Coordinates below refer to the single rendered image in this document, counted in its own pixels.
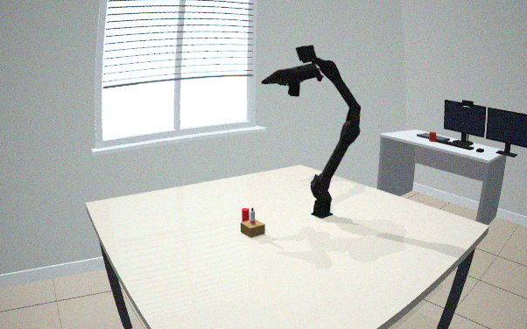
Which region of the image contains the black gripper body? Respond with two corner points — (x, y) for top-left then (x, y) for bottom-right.
(278, 66), (306, 86)

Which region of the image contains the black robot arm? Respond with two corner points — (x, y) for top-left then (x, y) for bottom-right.
(288, 45), (361, 219)

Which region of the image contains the tan wooden block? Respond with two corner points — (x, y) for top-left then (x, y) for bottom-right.
(241, 220), (265, 238)

